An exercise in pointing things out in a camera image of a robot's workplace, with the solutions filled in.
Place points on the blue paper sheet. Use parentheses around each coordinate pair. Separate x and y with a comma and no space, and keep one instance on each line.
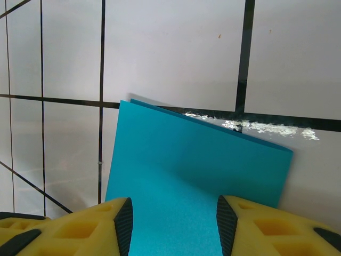
(173,173)

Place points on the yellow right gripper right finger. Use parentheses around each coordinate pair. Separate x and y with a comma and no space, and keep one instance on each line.
(266,232)

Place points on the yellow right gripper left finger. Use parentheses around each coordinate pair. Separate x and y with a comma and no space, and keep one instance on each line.
(66,232)

